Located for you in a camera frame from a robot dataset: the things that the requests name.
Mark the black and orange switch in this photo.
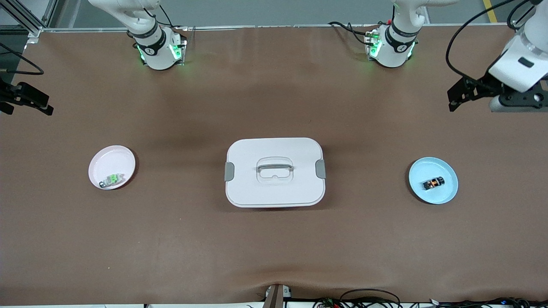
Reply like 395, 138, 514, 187
422, 175, 446, 191

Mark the white lidded storage box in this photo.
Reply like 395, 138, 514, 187
225, 137, 326, 208

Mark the pink round plate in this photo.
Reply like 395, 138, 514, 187
88, 145, 136, 190

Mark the light blue round plate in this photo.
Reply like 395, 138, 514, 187
408, 157, 459, 205

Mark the clear table edge strip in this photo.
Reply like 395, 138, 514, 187
41, 24, 516, 33

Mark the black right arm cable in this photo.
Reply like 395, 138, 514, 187
0, 43, 45, 76

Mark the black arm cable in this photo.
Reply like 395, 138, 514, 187
445, 0, 536, 84
0, 43, 45, 76

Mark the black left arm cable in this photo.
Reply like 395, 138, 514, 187
445, 0, 536, 84

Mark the aluminium frame post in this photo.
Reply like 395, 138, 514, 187
513, 0, 548, 34
0, 0, 58, 37

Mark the clear and green switch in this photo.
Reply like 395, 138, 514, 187
99, 173, 125, 189

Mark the black base power cable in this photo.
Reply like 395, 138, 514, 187
328, 21, 373, 45

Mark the black cable bundle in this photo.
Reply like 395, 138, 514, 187
428, 297, 548, 308

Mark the black looped cable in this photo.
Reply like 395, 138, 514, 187
340, 289, 401, 308

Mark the brown bracket with white block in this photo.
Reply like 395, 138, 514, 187
262, 284, 293, 308

